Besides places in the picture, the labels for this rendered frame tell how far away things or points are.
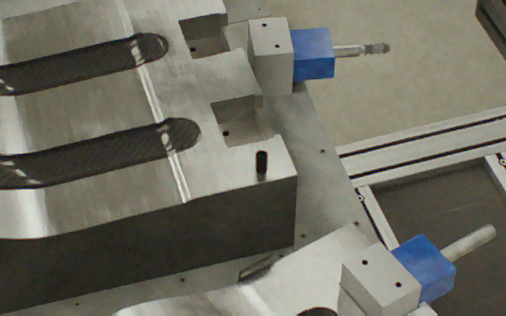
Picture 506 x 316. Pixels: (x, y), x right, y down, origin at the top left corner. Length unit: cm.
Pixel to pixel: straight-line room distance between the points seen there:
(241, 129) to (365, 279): 19
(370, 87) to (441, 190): 49
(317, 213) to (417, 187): 83
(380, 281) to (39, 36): 39
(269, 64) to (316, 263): 24
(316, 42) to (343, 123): 111
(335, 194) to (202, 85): 15
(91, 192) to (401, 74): 144
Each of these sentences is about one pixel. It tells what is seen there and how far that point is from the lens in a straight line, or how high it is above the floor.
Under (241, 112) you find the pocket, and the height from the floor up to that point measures 87.
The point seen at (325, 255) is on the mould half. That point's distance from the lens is 94.
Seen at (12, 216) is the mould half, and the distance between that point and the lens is 94.
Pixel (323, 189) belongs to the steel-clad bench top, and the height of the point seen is 80.
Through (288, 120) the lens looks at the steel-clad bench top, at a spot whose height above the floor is 80.
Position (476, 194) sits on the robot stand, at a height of 21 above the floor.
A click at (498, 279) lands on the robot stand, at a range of 177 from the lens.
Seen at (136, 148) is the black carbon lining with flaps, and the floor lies 88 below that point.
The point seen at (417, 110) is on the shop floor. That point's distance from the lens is 227.
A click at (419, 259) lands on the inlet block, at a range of 93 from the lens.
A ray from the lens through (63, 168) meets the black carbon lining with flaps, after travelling 98.
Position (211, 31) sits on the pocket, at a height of 87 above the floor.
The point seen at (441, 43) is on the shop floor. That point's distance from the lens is 241.
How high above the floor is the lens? 160
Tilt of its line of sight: 48 degrees down
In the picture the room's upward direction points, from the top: straight up
